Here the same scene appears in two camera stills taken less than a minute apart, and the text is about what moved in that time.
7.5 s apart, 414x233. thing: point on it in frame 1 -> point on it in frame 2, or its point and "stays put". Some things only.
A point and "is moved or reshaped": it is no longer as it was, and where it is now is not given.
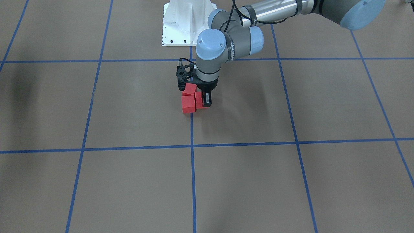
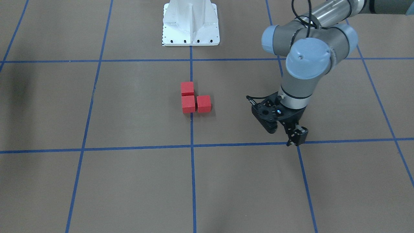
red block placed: x=188 y=103 stays put
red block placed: x=190 y=89 stays put
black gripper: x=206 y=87 -> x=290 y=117
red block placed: x=199 y=101 is moved or reshaped
